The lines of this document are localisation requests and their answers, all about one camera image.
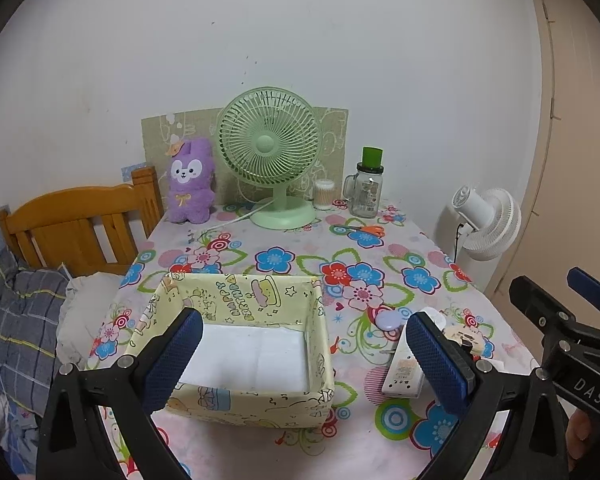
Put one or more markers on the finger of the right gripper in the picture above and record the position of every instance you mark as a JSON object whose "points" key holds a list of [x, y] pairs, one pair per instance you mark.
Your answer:
{"points": [[584, 285], [550, 322]]}

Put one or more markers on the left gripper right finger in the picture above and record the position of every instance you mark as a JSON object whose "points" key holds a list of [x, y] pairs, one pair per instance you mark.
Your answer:
{"points": [[532, 443]]}

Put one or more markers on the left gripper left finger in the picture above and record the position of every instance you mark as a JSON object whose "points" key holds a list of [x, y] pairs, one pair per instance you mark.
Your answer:
{"points": [[73, 440]]}

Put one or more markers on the small printed card tag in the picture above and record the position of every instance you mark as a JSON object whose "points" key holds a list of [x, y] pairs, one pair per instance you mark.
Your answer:
{"points": [[466, 338]]}

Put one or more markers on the white power strip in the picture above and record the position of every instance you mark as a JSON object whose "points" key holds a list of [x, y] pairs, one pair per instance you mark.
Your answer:
{"points": [[405, 377]]}

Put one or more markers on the white earbuds case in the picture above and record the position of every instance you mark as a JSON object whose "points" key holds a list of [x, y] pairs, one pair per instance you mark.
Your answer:
{"points": [[435, 316]]}

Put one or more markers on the lilac round case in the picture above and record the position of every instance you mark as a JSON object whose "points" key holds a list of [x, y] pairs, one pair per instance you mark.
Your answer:
{"points": [[389, 320]]}

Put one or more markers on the beige door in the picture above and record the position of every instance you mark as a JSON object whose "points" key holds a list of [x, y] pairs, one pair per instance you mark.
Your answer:
{"points": [[562, 204]]}

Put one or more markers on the white clip fan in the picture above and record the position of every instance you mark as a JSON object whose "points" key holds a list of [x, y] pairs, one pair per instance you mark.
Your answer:
{"points": [[492, 221]]}

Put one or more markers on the plaid blue pillow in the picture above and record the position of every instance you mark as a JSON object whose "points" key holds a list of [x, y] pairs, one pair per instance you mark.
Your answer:
{"points": [[30, 301]]}

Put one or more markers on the white pillow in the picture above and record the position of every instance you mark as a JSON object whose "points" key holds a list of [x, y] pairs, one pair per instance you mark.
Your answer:
{"points": [[88, 299]]}

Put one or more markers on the floral tablecloth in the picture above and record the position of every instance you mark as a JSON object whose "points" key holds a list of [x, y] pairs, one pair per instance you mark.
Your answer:
{"points": [[367, 435]]}

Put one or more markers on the yellow cartoon storage box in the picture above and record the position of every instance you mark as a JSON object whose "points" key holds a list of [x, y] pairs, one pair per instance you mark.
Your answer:
{"points": [[263, 357]]}

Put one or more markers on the wooden bed headboard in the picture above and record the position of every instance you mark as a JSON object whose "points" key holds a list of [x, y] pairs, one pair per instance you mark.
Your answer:
{"points": [[87, 229]]}

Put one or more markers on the glass jar green lid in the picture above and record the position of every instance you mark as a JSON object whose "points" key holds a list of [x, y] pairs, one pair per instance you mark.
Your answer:
{"points": [[362, 190]]}

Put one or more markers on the cotton swab container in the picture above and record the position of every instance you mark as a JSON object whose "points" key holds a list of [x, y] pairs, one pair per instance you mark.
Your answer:
{"points": [[323, 193]]}

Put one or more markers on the purple plush rabbit toy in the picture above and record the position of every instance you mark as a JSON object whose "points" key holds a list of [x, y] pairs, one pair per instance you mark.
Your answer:
{"points": [[191, 173]]}

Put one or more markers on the green desk fan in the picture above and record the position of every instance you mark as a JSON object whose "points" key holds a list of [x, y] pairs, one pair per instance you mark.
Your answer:
{"points": [[270, 137]]}

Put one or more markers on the orange handled scissors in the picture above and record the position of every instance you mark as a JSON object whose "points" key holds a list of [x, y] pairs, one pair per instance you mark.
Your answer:
{"points": [[377, 231]]}

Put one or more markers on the beige cartoon wall board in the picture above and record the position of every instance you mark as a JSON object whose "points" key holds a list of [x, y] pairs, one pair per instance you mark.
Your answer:
{"points": [[161, 135]]}

